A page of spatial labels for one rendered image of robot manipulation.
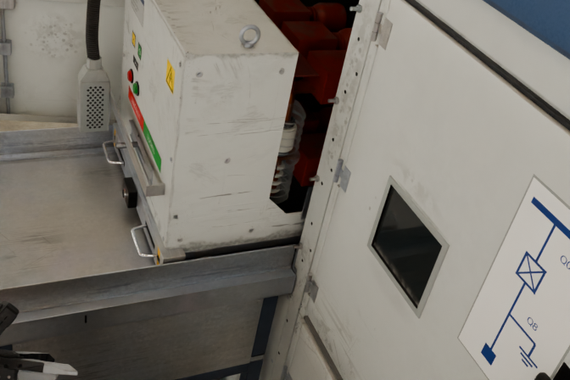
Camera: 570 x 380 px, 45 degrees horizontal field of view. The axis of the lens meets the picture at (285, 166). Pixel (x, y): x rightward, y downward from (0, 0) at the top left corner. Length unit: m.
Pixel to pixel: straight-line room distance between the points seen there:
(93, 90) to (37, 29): 0.29
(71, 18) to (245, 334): 0.94
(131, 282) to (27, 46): 0.77
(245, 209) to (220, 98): 0.30
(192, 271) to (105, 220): 0.28
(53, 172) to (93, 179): 0.10
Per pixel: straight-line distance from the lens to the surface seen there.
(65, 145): 1.91
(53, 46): 1.96
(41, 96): 2.04
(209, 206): 1.45
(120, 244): 1.62
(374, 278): 1.26
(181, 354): 1.70
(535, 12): 0.90
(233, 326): 1.68
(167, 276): 1.51
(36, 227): 1.67
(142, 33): 1.55
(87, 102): 1.75
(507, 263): 0.96
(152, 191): 1.44
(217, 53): 1.25
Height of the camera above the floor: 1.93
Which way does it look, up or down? 34 degrees down
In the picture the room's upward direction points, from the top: 12 degrees clockwise
